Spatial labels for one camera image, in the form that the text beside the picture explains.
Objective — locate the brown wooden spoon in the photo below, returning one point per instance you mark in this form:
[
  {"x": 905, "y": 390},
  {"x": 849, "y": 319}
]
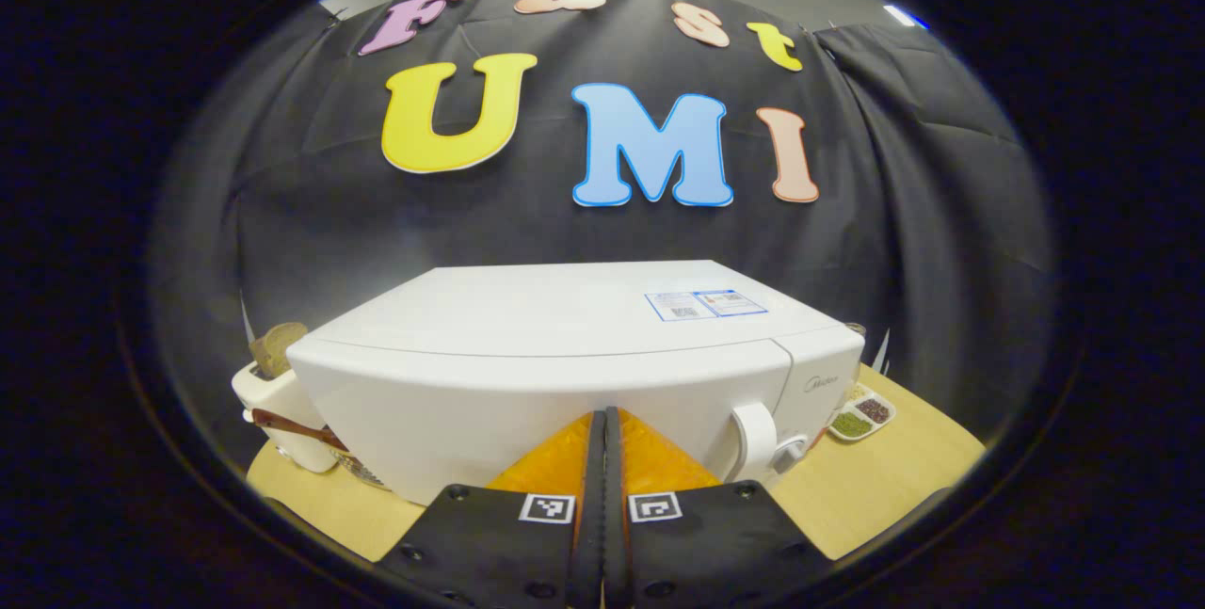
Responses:
[{"x": 292, "y": 427}]

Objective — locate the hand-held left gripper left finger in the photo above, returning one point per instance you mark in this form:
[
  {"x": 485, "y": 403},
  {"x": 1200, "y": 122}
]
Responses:
[{"x": 490, "y": 543}]

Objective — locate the small ceiling light panel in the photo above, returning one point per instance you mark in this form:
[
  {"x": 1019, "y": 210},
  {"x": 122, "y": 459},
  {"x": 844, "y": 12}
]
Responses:
[{"x": 904, "y": 16}]

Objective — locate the brown bread slice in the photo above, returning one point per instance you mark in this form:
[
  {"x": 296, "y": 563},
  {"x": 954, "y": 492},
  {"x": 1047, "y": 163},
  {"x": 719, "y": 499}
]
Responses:
[{"x": 278, "y": 350}]

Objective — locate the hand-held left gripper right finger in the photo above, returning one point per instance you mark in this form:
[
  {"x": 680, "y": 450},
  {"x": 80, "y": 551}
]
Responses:
[{"x": 725, "y": 543}]

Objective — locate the white divided dish with beans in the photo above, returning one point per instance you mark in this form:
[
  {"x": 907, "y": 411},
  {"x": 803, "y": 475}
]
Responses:
[{"x": 861, "y": 416}]

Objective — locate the white microwave oven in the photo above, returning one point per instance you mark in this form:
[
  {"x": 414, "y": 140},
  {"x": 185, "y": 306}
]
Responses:
[{"x": 527, "y": 336}]

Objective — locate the black backdrop cloth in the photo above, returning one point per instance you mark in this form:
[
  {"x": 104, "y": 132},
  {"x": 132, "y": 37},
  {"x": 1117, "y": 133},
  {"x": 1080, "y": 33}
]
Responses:
[{"x": 894, "y": 214}]

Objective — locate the white toaster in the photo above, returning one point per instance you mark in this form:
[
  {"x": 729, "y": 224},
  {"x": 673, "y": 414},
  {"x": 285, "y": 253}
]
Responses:
[{"x": 273, "y": 402}]

